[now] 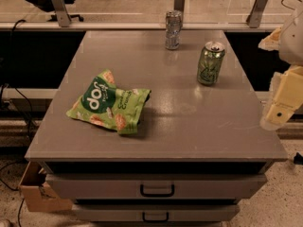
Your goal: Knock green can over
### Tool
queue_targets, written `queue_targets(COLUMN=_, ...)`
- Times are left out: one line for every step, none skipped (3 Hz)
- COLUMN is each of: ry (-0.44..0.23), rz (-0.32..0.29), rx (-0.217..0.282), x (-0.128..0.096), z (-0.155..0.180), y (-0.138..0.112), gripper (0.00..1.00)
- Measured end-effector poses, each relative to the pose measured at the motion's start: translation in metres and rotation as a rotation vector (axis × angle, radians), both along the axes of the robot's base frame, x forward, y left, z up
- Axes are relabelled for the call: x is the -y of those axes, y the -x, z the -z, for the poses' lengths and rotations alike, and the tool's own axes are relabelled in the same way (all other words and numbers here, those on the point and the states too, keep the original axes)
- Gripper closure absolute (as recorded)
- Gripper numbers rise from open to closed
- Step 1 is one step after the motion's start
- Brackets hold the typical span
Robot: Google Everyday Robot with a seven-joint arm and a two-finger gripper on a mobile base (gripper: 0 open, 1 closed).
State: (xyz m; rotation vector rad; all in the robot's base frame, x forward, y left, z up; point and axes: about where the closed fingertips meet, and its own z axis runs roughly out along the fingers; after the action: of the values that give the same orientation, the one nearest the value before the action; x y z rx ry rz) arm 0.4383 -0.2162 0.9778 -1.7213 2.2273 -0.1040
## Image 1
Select black drawer handle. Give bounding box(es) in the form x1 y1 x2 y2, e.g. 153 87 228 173
139 184 175 198
142 212 169 223

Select green snack chip bag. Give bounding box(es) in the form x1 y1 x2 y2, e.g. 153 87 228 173
66 69 151 134

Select brown cardboard box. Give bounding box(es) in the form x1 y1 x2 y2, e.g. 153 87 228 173
19 163 73 212

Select grey right metal bracket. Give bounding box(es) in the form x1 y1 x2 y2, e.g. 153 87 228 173
246 0 268 28

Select grey lower drawer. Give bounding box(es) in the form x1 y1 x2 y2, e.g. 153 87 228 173
72 204 240 222

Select grey upper drawer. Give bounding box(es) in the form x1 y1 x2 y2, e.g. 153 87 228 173
46 174 267 200

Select grey left metal bracket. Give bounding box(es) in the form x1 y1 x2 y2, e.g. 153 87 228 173
51 0 71 27

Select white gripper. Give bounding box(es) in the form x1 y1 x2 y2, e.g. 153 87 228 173
258 3 303 131

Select black object on floor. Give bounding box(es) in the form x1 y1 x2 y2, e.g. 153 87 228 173
294 153 303 165

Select black upper drawer handle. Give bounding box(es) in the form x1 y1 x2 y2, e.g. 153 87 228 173
139 184 175 198

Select black lower drawer handle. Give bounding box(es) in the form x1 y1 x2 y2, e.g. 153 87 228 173
142 212 169 223

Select black cable left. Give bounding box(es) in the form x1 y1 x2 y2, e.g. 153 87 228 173
0 18 38 140

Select silver soda can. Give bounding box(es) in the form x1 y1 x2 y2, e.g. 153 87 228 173
165 10 183 50

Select green soda can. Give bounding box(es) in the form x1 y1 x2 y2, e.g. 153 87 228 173
197 41 225 86

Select grey drawer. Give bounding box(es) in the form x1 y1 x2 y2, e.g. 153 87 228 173
72 204 240 222
46 174 267 200

